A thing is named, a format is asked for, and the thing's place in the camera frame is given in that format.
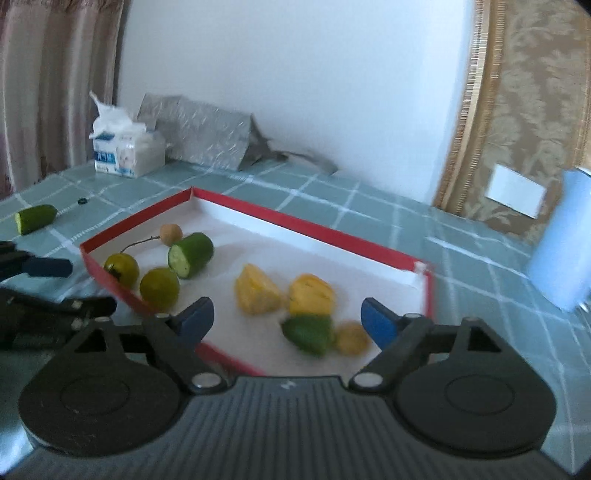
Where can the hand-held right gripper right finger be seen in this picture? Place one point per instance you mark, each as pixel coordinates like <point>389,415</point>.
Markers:
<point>378,321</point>

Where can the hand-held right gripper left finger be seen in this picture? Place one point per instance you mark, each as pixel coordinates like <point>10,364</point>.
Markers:
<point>196,318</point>

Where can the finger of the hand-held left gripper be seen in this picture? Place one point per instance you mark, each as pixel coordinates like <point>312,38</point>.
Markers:
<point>55,309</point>
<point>46,267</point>

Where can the green tomato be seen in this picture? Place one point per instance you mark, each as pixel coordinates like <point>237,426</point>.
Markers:
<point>159,288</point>
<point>122,270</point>

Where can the thick cucumber piece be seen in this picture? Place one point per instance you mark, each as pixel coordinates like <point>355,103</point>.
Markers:
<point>194,254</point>

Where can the yellow fruit piece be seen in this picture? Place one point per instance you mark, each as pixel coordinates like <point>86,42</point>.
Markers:
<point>256,293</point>
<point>311,293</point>

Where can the brown longan with stem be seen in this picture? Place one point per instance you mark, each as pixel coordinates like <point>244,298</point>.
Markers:
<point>171,233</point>

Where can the red cardboard box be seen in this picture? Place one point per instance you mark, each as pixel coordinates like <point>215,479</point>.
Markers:
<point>277,258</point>

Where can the slim cucumber piece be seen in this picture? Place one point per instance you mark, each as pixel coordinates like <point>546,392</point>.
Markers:
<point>36,218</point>

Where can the tissue pack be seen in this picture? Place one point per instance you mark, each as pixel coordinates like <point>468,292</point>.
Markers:
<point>127,152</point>

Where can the striped curtain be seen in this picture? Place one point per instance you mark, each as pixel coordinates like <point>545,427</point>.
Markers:
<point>51,87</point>

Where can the grey patterned bag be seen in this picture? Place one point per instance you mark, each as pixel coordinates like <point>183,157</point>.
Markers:
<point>207,134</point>

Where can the light blue kettle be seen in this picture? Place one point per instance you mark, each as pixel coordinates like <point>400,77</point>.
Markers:
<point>561,244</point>

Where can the white wall switch plate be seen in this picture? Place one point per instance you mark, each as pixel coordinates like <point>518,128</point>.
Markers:
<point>516,190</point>

